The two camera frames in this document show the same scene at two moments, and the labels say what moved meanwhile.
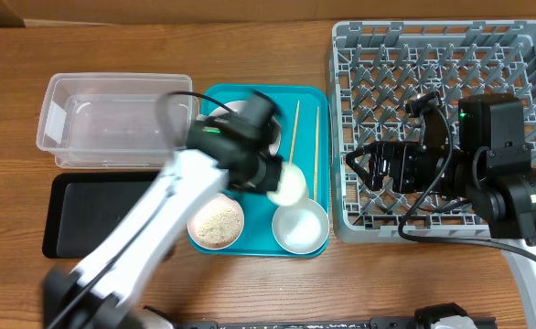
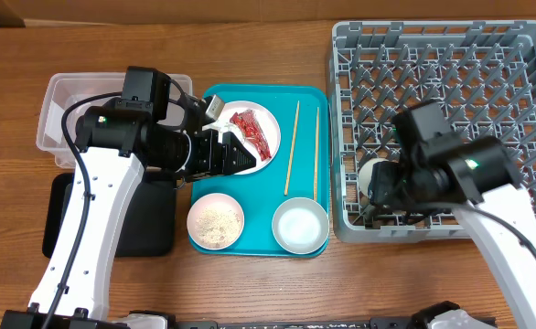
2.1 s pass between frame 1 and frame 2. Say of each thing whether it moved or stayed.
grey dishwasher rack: stayed
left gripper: moved
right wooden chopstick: stayed
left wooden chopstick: stayed
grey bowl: stayed
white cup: moved
